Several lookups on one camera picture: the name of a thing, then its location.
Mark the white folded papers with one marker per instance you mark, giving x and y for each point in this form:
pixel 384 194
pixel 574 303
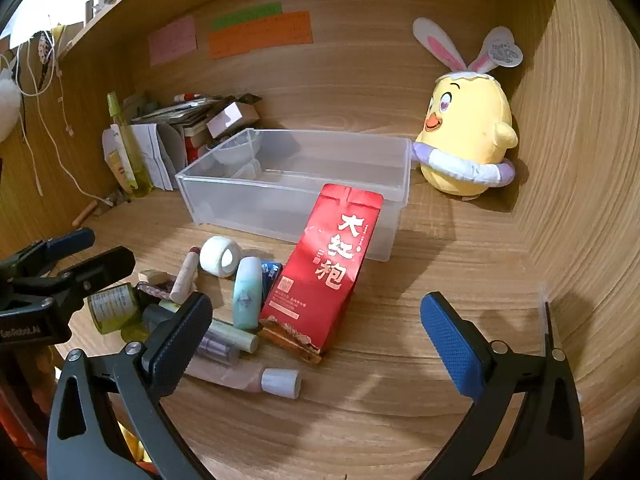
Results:
pixel 155 155

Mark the teal small bottle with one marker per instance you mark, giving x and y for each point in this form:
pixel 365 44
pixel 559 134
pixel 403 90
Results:
pixel 246 300

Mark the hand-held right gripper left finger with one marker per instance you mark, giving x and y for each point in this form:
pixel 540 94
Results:
pixel 175 340

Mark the green paper note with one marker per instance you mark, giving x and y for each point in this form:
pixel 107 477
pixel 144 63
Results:
pixel 245 16

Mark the yellow-green spray bottle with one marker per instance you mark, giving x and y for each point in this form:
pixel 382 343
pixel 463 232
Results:
pixel 132 160

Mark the orange paper note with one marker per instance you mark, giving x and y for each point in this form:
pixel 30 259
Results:
pixel 260 35

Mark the pink tube with white cap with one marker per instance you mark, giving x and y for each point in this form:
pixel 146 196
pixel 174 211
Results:
pixel 280 382

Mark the yellow chick plush toy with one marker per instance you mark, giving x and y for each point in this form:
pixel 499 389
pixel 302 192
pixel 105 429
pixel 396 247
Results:
pixel 465 125

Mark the light green tube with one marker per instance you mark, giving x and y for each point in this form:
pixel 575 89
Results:
pixel 240 341

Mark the red and white marker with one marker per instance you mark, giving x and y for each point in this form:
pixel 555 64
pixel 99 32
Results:
pixel 189 96

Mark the green bottle with white label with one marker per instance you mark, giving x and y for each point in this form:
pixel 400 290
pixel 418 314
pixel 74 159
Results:
pixel 112 305

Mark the yellow cream tube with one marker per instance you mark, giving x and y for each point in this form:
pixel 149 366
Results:
pixel 116 165

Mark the clear purple tube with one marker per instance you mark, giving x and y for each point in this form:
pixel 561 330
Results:
pixel 215 350

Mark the white tape roll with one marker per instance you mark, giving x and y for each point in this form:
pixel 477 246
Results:
pixel 212 255

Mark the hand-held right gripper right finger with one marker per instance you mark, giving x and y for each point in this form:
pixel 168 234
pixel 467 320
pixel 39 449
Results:
pixel 450 345

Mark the clear plastic bin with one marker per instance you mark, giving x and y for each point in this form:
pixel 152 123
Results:
pixel 280 195

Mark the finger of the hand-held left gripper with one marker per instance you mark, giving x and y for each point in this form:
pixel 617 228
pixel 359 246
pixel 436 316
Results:
pixel 107 262
pixel 70 242

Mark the blue small packet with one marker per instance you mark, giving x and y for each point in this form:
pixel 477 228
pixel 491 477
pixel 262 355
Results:
pixel 270 272

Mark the small white box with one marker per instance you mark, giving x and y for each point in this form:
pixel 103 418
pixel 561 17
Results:
pixel 232 117

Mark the red tea package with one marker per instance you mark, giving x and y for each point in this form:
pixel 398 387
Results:
pixel 320 270

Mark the red book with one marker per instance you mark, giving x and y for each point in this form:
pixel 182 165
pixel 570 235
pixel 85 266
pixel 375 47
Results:
pixel 195 149

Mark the white bowl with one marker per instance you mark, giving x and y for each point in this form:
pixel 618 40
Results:
pixel 235 152

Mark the wooden stick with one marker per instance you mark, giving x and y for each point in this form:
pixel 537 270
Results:
pixel 85 213

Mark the pink paper note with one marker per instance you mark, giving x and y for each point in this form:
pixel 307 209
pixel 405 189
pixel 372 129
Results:
pixel 172 41

